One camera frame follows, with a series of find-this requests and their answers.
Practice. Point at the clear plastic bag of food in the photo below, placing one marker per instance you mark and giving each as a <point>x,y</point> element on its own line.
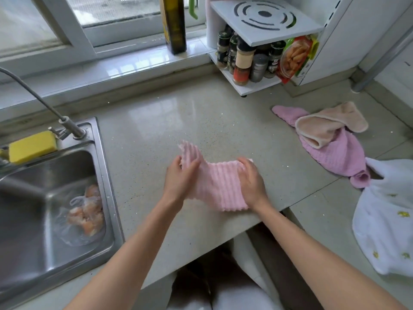
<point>87,216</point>

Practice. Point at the grey metal pipe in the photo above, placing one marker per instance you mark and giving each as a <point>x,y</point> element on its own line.
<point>380,64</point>

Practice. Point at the stainless steel sink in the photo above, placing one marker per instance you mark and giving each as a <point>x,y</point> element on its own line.
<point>25,255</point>

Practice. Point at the person's right hand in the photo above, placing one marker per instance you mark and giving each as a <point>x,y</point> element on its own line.
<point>253,187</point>

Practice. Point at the steel shaker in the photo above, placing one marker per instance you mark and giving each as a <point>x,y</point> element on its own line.
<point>258,69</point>

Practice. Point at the peach towel with white trim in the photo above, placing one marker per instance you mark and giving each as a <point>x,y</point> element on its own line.
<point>322,132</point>

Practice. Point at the white banana print cloth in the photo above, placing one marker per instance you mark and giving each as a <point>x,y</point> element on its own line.
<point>384,222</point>

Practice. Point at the metal faucet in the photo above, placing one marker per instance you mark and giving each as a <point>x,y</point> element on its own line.
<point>72,130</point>

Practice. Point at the light pink ribbed towel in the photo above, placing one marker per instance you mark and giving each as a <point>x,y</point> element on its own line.
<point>219,184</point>

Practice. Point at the black-lidded spice jar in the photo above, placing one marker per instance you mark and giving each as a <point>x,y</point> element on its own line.
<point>274,61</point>
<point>223,49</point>
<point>233,54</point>
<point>263,49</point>

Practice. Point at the person's right forearm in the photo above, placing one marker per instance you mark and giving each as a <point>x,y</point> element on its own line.
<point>316,258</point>

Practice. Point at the person's left hand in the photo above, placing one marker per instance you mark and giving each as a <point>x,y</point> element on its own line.
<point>177,184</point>

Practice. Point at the pink muslin cloth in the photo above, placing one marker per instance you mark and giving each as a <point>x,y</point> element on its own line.
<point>338,158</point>

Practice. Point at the tan and red spice jar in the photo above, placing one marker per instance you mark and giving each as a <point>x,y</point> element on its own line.
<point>243,61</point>

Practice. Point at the red and green snack packet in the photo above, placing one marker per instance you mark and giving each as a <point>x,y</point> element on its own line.
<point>293,58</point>

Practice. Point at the white tiered shelf rack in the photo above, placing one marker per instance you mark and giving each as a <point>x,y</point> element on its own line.
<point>222,11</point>

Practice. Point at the person's left forearm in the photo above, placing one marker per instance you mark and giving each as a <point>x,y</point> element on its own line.
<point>129,255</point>

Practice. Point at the dark green glass bottle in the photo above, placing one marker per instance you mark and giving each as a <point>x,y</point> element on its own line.
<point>174,25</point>

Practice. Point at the white window frame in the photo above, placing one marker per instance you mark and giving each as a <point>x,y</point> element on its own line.
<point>64,29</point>

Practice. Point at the yellow sponge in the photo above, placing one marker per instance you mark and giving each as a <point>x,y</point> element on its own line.
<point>32,146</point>

